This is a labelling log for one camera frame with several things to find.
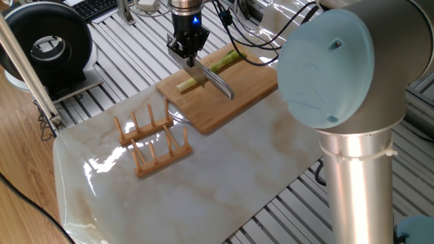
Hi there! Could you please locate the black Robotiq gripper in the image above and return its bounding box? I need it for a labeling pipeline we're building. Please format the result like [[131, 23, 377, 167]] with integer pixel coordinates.
[[166, 12, 211, 68]]

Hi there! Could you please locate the steel kitchen knife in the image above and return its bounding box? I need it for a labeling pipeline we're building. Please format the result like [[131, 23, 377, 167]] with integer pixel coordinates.
[[167, 45, 236, 101]]

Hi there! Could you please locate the green white scallion stalk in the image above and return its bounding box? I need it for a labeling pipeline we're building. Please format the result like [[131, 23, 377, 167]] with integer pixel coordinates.
[[175, 49, 248, 94]]

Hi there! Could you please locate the wooden cutting board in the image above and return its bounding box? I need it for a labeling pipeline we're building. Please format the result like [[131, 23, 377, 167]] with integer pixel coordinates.
[[155, 40, 279, 136]]

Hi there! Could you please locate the white power adapter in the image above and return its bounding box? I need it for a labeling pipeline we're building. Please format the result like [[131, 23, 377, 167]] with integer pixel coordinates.
[[130, 0, 170, 18]]

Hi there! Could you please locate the black electronic box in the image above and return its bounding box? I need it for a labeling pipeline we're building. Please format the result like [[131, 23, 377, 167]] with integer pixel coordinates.
[[235, 0, 269, 24]]

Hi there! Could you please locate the black computer keyboard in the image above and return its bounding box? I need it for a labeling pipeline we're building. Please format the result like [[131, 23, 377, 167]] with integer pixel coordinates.
[[70, 0, 120, 23]]

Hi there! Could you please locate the wooden peg rack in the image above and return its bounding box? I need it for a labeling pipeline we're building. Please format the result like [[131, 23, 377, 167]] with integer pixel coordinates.
[[113, 96, 193, 179]]

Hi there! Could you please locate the white marble pattern sheet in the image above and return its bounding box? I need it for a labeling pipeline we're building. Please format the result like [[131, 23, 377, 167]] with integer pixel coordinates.
[[52, 0, 328, 244]]

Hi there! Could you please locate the black round fan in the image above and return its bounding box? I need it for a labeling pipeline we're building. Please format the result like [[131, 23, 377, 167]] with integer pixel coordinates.
[[0, 1, 104, 102]]

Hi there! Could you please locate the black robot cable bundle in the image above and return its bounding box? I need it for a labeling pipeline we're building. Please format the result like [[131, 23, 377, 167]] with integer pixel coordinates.
[[212, 0, 321, 67]]

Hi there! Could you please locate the short aluminium frame post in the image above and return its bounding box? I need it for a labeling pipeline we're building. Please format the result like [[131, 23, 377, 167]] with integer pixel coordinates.
[[116, 0, 136, 26]]

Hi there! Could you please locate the tall aluminium frame post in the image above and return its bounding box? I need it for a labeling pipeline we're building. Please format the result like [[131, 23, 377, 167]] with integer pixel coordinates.
[[0, 13, 68, 132]]

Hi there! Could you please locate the black floor cable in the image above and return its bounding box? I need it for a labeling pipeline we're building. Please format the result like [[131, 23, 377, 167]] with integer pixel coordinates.
[[0, 171, 76, 244]]

